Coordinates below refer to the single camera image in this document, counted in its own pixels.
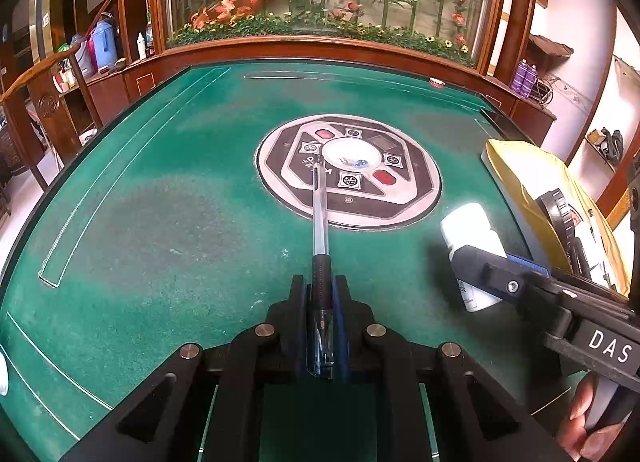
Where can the small red white object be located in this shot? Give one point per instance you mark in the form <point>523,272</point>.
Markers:
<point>438,82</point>

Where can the clear pen black grip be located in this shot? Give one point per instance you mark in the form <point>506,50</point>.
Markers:
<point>320,282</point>

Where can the white bottle red label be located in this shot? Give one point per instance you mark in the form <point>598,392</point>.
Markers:
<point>470,232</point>

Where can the small yellow box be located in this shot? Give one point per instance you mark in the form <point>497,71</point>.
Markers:
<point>595,135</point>

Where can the person's right hand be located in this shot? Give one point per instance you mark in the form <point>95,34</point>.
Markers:
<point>575,422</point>

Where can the purple spray can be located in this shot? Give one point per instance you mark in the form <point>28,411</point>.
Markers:
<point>531,78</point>
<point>520,75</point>

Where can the round grey table control panel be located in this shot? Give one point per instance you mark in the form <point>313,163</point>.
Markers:
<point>400,192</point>

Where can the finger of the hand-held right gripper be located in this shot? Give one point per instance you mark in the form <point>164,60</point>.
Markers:
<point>527,264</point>
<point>492,277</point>

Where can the pink thermos jug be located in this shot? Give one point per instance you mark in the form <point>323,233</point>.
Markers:
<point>91,52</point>

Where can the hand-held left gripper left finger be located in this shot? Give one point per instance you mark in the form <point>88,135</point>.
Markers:
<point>300,332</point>

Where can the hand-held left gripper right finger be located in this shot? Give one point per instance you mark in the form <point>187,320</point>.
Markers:
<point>342,332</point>

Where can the white yellow paper roll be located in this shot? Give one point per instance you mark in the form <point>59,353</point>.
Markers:
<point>504,16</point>

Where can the wooden armchair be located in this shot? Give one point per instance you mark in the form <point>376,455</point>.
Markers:
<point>47,104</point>

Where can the blue thermos jug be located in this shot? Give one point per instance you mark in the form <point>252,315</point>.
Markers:
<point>104,44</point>

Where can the small white squeeze bottle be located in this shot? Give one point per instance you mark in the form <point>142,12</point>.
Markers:
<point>141,45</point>

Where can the wooden display cabinet gold trim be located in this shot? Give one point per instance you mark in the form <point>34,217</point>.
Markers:
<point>42,6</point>

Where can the grey blue water jug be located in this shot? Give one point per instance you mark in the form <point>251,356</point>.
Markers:
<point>80,57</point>

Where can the black round disc with knob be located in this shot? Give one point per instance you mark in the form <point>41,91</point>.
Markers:
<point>557,222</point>

